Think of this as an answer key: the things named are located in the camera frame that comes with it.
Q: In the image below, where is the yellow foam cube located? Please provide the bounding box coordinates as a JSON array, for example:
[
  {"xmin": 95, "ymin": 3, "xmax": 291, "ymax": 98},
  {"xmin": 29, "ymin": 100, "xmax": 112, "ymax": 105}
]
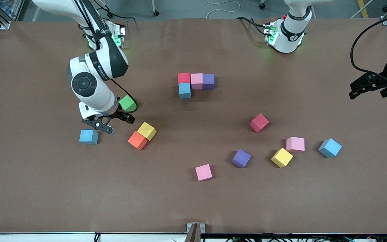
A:
[
  {"xmin": 137, "ymin": 121, "xmax": 157, "ymax": 141},
  {"xmin": 271, "ymin": 148, "xmax": 294, "ymax": 168}
]

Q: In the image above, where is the light blue foam cube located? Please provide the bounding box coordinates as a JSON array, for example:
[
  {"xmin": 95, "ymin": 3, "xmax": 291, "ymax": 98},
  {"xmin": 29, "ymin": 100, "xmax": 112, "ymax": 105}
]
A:
[
  {"xmin": 79, "ymin": 129, "xmax": 99, "ymax": 145},
  {"xmin": 318, "ymin": 138, "xmax": 342, "ymax": 159},
  {"xmin": 178, "ymin": 82, "xmax": 192, "ymax": 99}
]

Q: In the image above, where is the pink foam cube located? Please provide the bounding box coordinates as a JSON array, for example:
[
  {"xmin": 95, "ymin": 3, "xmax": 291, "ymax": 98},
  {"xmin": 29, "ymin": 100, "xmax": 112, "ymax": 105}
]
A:
[
  {"xmin": 190, "ymin": 73, "xmax": 203, "ymax": 90},
  {"xmin": 286, "ymin": 136, "xmax": 305, "ymax": 153},
  {"xmin": 195, "ymin": 164, "xmax": 213, "ymax": 182}
]

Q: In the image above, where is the purple foam cube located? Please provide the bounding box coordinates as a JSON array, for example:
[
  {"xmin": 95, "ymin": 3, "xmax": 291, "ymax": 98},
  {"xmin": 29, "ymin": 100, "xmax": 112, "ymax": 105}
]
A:
[
  {"xmin": 202, "ymin": 74, "xmax": 215, "ymax": 90},
  {"xmin": 231, "ymin": 149, "xmax": 252, "ymax": 168}
]

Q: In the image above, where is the green foam cube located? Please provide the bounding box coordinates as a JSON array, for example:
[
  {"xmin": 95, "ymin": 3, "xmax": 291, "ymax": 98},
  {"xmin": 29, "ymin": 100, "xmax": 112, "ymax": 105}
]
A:
[{"xmin": 119, "ymin": 95, "xmax": 138, "ymax": 112}]

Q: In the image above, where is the orange foam cube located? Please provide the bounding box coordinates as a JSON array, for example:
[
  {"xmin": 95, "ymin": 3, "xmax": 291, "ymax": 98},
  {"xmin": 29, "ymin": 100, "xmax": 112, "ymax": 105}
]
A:
[{"xmin": 127, "ymin": 131, "xmax": 148, "ymax": 151}]

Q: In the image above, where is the brown table cover sheet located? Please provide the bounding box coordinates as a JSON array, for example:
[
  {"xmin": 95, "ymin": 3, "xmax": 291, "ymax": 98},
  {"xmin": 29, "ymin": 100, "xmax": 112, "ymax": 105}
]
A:
[{"xmin": 0, "ymin": 17, "xmax": 387, "ymax": 235}]

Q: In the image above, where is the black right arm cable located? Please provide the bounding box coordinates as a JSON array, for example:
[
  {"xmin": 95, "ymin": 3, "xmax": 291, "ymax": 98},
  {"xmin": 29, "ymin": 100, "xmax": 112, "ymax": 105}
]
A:
[{"xmin": 74, "ymin": 0, "xmax": 138, "ymax": 113}]

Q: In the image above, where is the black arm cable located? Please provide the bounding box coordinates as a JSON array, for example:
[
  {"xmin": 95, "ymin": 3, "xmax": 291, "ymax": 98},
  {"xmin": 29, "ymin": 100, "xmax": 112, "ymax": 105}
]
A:
[
  {"xmin": 74, "ymin": 0, "xmax": 138, "ymax": 113},
  {"xmin": 350, "ymin": 10, "xmax": 387, "ymax": 84}
]

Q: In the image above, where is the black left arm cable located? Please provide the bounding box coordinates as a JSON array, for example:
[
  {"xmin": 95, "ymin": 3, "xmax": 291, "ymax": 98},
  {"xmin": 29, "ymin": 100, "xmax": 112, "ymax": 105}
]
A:
[{"xmin": 350, "ymin": 10, "xmax": 387, "ymax": 84}]

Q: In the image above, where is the grey metal bracket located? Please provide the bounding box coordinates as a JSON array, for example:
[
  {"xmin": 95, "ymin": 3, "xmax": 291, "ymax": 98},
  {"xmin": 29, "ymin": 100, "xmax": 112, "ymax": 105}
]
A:
[{"xmin": 186, "ymin": 223, "xmax": 206, "ymax": 242}]

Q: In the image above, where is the black left base cable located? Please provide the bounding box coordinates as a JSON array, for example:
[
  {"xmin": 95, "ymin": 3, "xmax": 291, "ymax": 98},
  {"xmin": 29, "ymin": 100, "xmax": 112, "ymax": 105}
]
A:
[{"xmin": 235, "ymin": 16, "xmax": 268, "ymax": 36}]

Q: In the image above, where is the white floor cable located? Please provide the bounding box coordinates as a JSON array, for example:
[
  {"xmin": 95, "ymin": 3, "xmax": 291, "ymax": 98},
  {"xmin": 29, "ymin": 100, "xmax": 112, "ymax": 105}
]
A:
[{"xmin": 205, "ymin": 0, "xmax": 242, "ymax": 19}]

